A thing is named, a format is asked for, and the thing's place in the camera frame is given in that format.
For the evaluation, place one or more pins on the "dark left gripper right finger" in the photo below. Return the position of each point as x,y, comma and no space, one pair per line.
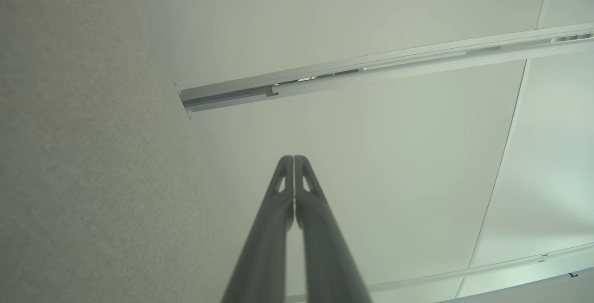
325,256

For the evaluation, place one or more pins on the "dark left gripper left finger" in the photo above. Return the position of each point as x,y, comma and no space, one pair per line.
269,247

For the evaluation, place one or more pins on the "grey metal post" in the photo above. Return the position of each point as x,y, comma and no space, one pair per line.
371,64

